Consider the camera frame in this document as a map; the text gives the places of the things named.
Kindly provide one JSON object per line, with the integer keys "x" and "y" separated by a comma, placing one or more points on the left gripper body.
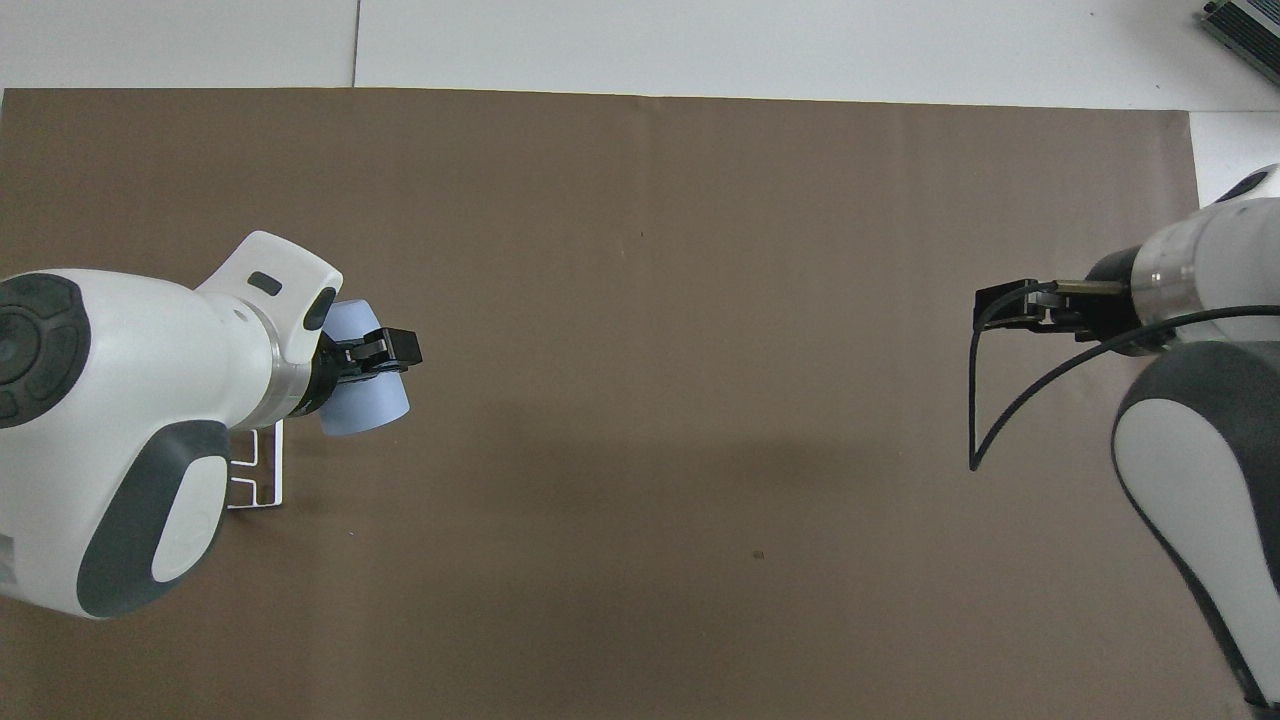
{"x": 330, "y": 375}

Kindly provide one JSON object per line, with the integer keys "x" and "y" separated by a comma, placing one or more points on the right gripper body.
{"x": 1112, "y": 300}

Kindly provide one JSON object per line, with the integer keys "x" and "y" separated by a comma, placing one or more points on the light blue cup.
{"x": 368, "y": 405}

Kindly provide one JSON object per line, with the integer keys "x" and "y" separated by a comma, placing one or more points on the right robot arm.
{"x": 1200, "y": 470}

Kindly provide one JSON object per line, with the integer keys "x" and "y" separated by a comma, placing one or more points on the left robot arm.
{"x": 120, "y": 400}

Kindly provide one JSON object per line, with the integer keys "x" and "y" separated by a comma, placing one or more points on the white cup holder rack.
{"x": 268, "y": 470}

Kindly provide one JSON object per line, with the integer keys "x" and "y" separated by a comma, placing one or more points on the grey metal device box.
{"x": 1248, "y": 30}

